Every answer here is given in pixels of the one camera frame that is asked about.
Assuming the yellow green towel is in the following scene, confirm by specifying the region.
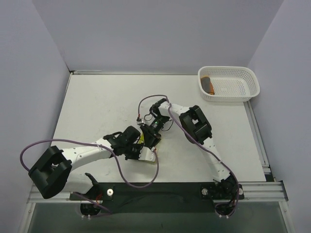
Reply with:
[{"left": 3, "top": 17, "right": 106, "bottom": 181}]
[{"left": 138, "top": 134, "right": 156, "bottom": 153}]

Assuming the aluminium frame rail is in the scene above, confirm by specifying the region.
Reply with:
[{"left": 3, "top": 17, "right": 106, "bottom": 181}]
[{"left": 27, "top": 182, "right": 288, "bottom": 203}]

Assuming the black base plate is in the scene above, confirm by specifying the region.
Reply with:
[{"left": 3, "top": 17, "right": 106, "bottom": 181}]
[{"left": 80, "top": 194, "right": 239, "bottom": 216}]

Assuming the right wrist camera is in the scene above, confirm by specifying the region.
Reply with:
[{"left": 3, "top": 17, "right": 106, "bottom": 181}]
[{"left": 137, "top": 117, "right": 144, "bottom": 125}]

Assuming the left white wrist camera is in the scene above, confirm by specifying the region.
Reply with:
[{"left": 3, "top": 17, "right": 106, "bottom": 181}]
[{"left": 138, "top": 147, "right": 156, "bottom": 162}]

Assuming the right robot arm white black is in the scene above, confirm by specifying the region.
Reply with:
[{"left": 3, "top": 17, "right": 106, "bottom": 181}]
[{"left": 137, "top": 98, "right": 240, "bottom": 199}]

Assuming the white plastic perforated basket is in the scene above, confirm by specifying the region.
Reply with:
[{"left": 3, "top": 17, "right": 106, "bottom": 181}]
[{"left": 197, "top": 66, "right": 260, "bottom": 102}]

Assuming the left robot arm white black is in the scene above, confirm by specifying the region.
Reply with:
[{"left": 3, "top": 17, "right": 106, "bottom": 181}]
[{"left": 28, "top": 126, "right": 155, "bottom": 199}]

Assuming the orange grey towel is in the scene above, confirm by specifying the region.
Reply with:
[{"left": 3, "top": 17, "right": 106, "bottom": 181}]
[{"left": 200, "top": 76, "right": 215, "bottom": 95}]

